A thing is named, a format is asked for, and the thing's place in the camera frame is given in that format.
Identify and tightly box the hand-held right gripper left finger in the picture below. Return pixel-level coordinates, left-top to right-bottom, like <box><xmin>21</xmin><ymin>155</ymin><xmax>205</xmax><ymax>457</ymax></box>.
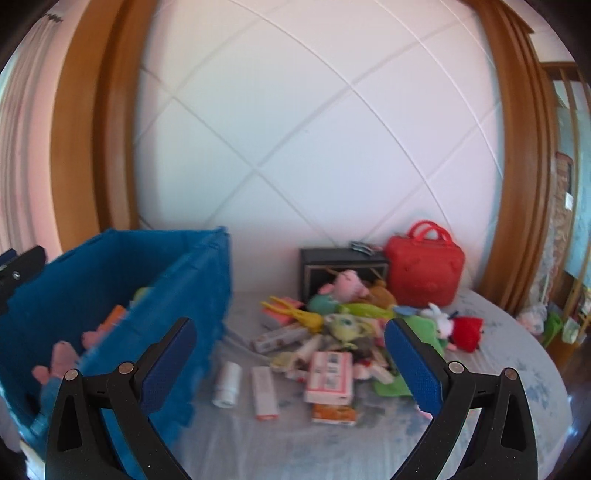
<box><xmin>45</xmin><ymin>318</ymin><xmax>198</xmax><ymax>480</ymax></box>

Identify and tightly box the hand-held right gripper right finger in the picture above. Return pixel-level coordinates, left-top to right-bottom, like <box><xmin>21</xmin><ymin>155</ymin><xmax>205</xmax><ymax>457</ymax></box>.
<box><xmin>384</xmin><ymin>318</ymin><xmax>539</xmax><ymax>480</ymax></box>

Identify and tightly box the blue plastic crate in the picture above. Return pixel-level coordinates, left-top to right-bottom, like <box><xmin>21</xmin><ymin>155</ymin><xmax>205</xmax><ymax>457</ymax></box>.
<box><xmin>0</xmin><ymin>226</ymin><xmax>232</xmax><ymax>480</ymax></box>

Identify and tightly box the white cloth-covered desktop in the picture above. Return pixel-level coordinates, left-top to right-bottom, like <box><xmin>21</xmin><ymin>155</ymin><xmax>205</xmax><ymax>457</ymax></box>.
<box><xmin>166</xmin><ymin>281</ymin><xmax>571</xmax><ymax>480</ymax></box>

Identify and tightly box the green fabric toy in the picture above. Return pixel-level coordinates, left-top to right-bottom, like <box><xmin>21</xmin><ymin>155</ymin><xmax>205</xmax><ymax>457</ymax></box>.
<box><xmin>372</xmin><ymin>316</ymin><xmax>446</xmax><ymax>400</ymax></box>

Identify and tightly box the white rabbit plush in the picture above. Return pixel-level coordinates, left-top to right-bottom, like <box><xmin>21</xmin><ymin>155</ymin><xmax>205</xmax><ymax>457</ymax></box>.
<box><xmin>418</xmin><ymin>302</ymin><xmax>455</xmax><ymax>340</ymax></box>

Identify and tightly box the red dress pig plush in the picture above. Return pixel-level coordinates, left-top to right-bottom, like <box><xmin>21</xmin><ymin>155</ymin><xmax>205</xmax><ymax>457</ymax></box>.
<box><xmin>445</xmin><ymin>314</ymin><xmax>485</xmax><ymax>352</ymax></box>

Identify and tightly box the white pill bottle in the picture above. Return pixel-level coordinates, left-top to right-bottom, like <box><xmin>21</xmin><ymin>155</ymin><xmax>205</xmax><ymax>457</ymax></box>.
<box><xmin>211</xmin><ymin>361</ymin><xmax>242</xmax><ymax>408</ymax></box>

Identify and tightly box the yellow-green plush toy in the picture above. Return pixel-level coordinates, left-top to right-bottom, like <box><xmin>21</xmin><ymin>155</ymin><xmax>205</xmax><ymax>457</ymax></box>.
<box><xmin>339</xmin><ymin>301</ymin><xmax>395</xmax><ymax>320</ymax></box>

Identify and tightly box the brown plush toy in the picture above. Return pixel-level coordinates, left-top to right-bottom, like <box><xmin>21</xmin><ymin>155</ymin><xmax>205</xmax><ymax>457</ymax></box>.
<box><xmin>367</xmin><ymin>279</ymin><xmax>398</xmax><ymax>308</ymax></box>

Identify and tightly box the green one-eyed monster plush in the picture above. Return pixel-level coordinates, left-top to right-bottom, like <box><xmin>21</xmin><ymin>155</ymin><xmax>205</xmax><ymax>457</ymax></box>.
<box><xmin>323</xmin><ymin>314</ymin><xmax>365</xmax><ymax>344</ymax></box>

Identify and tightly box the pile of medicine boxes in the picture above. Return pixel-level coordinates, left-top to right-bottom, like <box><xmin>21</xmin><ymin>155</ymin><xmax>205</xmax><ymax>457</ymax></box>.
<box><xmin>249</xmin><ymin>320</ymin><xmax>398</xmax><ymax>425</ymax></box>

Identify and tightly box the red toy carry case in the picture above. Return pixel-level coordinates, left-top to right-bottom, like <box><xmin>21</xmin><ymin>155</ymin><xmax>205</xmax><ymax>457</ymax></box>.
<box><xmin>384</xmin><ymin>220</ymin><xmax>466</xmax><ymax>308</ymax></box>

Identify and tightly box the pink pig plush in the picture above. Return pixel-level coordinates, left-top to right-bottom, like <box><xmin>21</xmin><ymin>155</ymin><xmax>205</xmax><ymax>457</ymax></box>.
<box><xmin>318</xmin><ymin>270</ymin><xmax>370</xmax><ymax>301</ymax></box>

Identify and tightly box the teal plush toy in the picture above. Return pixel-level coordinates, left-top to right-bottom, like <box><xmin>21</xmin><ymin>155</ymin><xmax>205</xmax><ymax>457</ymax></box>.
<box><xmin>307</xmin><ymin>293</ymin><xmax>340</xmax><ymax>315</ymax></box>

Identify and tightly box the pink flat box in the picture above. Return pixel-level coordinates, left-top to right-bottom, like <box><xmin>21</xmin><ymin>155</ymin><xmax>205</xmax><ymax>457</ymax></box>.
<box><xmin>261</xmin><ymin>305</ymin><xmax>296</xmax><ymax>328</ymax></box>

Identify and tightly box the pale pink curtain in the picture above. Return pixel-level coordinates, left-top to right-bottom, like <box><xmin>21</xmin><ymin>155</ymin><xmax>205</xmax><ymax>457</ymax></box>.
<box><xmin>0</xmin><ymin>28</ymin><xmax>88</xmax><ymax>259</ymax></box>

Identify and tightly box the white plastic bag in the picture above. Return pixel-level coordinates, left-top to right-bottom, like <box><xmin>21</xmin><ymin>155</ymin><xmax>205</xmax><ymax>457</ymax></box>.
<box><xmin>516</xmin><ymin>307</ymin><xmax>548</xmax><ymax>336</ymax></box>

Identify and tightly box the yellow plastic tongs toy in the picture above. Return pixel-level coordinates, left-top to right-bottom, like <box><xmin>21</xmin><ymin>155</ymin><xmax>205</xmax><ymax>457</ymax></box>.
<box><xmin>261</xmin><ymin>295</ymin><xmax>324</xmax><ymax>331</ymax></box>

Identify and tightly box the black box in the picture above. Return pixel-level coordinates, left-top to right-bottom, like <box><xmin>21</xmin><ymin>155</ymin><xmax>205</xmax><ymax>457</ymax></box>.
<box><xmin>299</xmin><ymin>247</ymin><xmax>391</xmax><ymax>301</ymax></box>

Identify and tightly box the green bag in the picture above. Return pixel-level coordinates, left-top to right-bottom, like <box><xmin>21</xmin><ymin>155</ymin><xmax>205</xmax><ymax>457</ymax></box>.
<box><xmin>542</xmin><ymin>311</ymin><xmax>567</xmax><ymax>348</ymax></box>

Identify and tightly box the wooden wall frame post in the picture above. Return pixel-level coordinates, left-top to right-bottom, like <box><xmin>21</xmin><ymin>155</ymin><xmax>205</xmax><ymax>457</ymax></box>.
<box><xmin>471</xmin><ymin>0</ymin><xmax>561</xmax><ymax>315</ymax></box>
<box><xmin>50</xmin><ymin>0</ymin><xmax>153</xmax><ymax>252</ymax></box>

